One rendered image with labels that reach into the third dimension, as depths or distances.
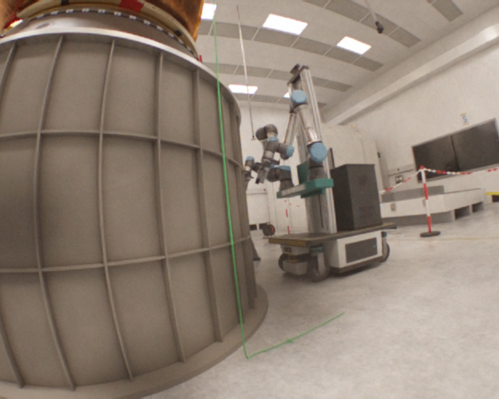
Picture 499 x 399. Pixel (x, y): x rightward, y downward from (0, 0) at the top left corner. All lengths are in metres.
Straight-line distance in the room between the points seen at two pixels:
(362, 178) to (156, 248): 1.68
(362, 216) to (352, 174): 0.34
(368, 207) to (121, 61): 1.89
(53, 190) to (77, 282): 0.26
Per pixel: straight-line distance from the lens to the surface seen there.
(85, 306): 0.78
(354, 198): 1.98
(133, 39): 0.97
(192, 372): 0.86
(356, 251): 1.88
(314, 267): 1.78
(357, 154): 8.29
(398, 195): 6.05
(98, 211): 0.75
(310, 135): 1.71
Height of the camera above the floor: 0.49
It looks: 5 degrees up
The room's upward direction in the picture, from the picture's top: 6 degrees counter-clockwise
